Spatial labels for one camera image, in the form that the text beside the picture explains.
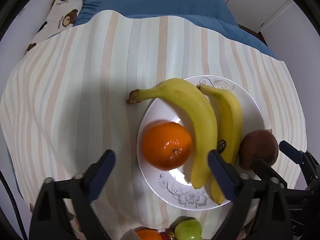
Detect striped cloth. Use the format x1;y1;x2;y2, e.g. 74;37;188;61
0;9;308;240

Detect dark red apple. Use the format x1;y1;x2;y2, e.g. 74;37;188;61
238;129;279;170

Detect white floral plate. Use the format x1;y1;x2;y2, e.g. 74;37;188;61
137;76;265;210

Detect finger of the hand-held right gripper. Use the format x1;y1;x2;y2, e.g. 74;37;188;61
252;158;314;198
279;140;320;188

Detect bear print white blanket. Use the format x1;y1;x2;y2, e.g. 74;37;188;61
24;0;84;55

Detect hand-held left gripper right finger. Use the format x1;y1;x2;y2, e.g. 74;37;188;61
207;149;293;240

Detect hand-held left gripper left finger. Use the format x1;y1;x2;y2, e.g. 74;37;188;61
29;149;117;240

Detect orange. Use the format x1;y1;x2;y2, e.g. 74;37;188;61
135;228;163;240
141;121;193;169

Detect small yellow banana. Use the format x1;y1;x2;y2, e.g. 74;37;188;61
196;84;243;205

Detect green apple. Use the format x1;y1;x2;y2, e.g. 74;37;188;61
174;219;202;240

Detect black cable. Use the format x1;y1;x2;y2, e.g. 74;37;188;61
0;170;28;240

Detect large yellow banana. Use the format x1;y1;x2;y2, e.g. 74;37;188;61
127;78;218;189

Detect white cabinet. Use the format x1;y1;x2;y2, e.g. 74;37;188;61
216;0;307;34

